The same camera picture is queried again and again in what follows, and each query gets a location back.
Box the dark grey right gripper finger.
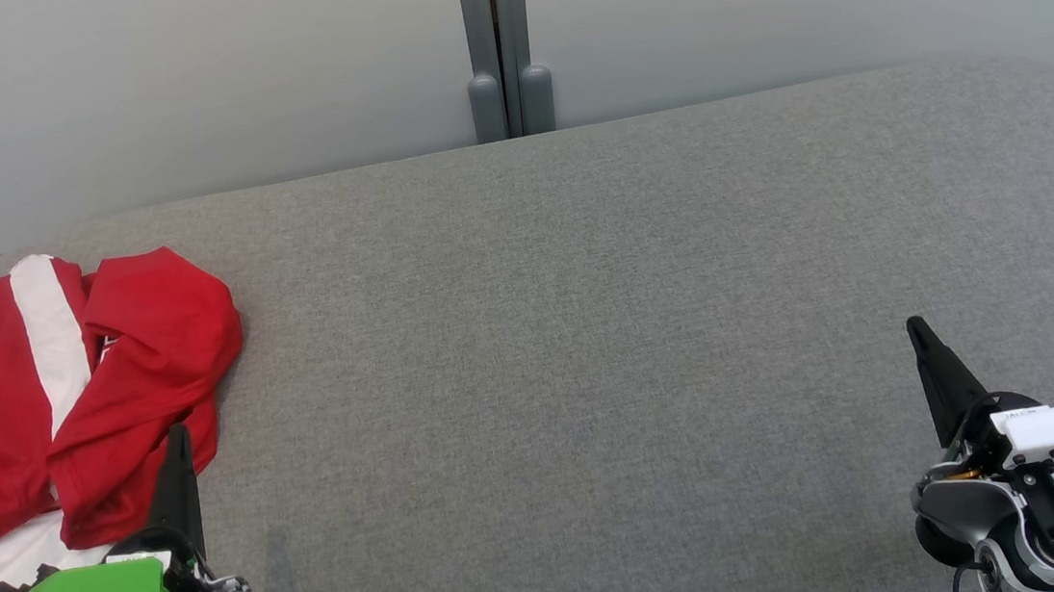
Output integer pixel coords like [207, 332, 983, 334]
[905, 309, 997, 452]

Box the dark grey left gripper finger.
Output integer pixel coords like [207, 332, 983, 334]
[138, 422, 208, 564]

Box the red jersey with white trim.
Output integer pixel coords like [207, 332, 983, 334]
[0, 240, 270, 592]

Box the grey metal partition post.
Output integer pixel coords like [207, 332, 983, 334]
[456, 0, 559, 145]

